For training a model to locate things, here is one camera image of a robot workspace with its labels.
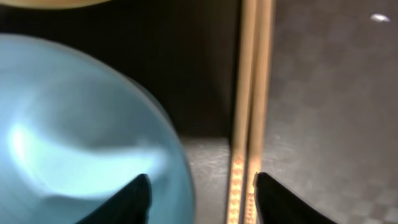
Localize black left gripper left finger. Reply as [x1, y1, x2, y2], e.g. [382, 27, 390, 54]
[76, 174, 152, 224]

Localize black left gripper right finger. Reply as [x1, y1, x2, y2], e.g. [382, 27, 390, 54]
[255, 172, 336, 224]

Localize yellow plate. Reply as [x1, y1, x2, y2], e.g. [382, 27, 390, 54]
[1, 0, 109, 9]

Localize light blue bowl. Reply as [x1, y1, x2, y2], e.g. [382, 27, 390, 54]
[1, 34, 195, 224]

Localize brown serving tray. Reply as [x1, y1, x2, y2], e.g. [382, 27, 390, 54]
[1, 0, 397, 223]

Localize wooden chopstick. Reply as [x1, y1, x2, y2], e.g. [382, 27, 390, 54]
[225, 0, 257, 224]
[243, 0, 275, 224]

